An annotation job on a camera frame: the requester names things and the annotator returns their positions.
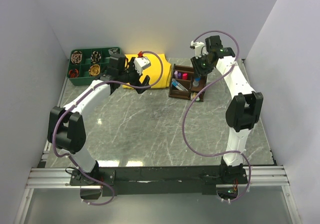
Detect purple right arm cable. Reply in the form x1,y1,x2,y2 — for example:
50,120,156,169
182,30,252,203

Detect red black rolled tie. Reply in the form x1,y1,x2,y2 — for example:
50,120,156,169
68,68,79,78

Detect clear blue ballpoint pen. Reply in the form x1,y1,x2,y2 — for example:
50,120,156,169
171,79,189,92

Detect brown wooden desk organizer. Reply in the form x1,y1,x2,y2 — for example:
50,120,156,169
168,64,207,100

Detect black patterned rolled tie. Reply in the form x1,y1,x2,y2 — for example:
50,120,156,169
90,49,102,64

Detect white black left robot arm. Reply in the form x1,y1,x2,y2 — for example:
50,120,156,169
47,53,151,185

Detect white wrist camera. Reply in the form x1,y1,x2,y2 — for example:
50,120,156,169
133,57,151,75
190,40,208,59

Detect pink highlighter marker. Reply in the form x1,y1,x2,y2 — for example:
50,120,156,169
182,73,188,80

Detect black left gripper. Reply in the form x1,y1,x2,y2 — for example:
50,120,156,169
119,57,151,93

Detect green compartment tray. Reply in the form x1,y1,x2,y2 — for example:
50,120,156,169
66,47,122,86

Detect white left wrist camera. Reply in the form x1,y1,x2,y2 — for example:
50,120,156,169
133,57,151,75

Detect aluminium frame rail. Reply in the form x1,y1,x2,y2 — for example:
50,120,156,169
24,76,83,190

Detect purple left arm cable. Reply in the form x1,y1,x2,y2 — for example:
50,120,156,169
51,50,165,207

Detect yellow folded cloth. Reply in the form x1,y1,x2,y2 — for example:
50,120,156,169
119,51,172,89

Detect grey rolled tie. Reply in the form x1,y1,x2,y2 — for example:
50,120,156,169
108,47,121,55

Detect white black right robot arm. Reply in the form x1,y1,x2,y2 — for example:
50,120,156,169
190,35,264,183

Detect blue capped marker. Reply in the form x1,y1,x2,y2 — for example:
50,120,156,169
172,83,187,91

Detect pink brown rolled tie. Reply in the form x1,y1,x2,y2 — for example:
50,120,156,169
70,50,83,65

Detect yellow brown rolled tie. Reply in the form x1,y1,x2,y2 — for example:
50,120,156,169
88,64,101,76

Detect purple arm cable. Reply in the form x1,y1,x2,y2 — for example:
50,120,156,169
51,50,165,207
182,30,252,203

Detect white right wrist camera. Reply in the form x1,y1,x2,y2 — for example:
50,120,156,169
190,40,208,59

